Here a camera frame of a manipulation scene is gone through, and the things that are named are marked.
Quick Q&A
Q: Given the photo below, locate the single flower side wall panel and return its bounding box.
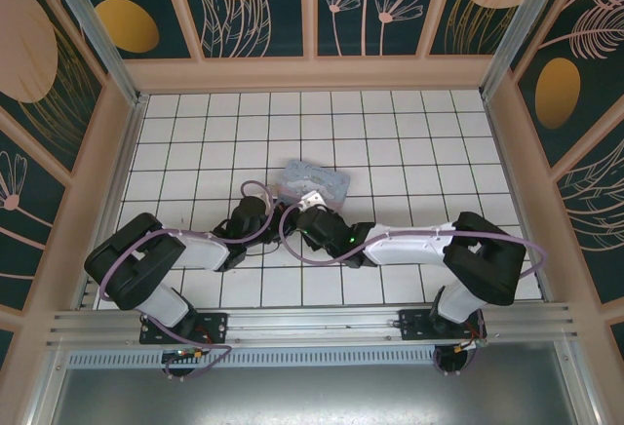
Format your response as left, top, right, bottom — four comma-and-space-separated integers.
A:
0, 112, 69, 314

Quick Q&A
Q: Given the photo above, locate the pink flowers wall panel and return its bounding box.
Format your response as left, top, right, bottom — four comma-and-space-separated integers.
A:
311, 0, 449, 60

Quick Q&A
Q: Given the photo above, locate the aluminium corner post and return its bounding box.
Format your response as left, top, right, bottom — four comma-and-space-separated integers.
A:
480, 0, 562, 99
41, 0, 150, 109

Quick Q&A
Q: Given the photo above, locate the orange oval feather wall panel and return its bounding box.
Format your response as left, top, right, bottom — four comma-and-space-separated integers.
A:
509, 0, 624, 171

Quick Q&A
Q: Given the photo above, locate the large pink circle wall panel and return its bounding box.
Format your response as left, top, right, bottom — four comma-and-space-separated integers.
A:
0, 0, 108, 187

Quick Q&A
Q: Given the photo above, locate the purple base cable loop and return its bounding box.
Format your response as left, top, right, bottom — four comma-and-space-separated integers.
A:
432, 317, 484, 377
163, 344, 235, 382

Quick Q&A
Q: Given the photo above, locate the orange oval leaf wall panel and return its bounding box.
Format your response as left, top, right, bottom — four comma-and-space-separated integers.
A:
60, 0, 194, 61

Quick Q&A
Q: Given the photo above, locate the blue cartoon tin box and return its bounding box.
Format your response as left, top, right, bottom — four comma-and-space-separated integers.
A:
274, 158, 353, 213

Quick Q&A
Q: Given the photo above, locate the slotted grey cable duct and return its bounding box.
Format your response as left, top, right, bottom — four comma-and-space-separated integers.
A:
62, 348, 440, 370

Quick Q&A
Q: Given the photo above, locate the gold strands feather wall panel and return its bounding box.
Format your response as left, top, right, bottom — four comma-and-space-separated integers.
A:
550, 125, 624, 307

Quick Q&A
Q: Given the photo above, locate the aluminium table side rail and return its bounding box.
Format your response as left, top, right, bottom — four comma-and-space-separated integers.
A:
72, 96, 147, 309
481, 93, 555, 302

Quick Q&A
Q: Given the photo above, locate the grey metal sheet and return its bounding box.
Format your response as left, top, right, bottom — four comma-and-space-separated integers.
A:
28, 341, 601, 425

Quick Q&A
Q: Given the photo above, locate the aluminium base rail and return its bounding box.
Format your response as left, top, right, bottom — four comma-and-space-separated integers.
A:
46, 301, 581, 348

